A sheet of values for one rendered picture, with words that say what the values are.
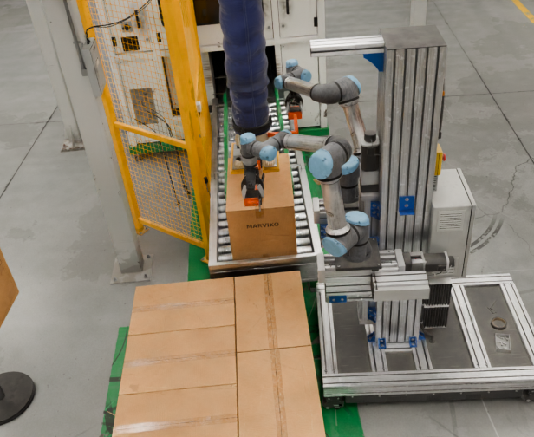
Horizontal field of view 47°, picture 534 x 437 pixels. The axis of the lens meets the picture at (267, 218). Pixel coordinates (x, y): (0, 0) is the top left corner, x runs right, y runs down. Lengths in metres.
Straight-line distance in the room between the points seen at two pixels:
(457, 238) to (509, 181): 2.44
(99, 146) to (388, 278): 2.09
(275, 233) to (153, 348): 0.97
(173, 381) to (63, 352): 1.29
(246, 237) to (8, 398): 1.76
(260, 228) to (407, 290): 1.05
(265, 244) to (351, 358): 0.84
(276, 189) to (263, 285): 0.58
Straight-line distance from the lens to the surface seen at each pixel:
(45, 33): 6.25
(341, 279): 3.14
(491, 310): 4.10
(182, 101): 4.02
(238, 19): 3.29
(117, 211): 4.45
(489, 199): 5.39
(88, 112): 4.08
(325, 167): 2.65
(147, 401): 3.25
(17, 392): 4.26
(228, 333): 3.45
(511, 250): 4.91
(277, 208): 3.60
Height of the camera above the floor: 3.05
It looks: 37 degrees down
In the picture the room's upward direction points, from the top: 6 degrees counter-clockwise
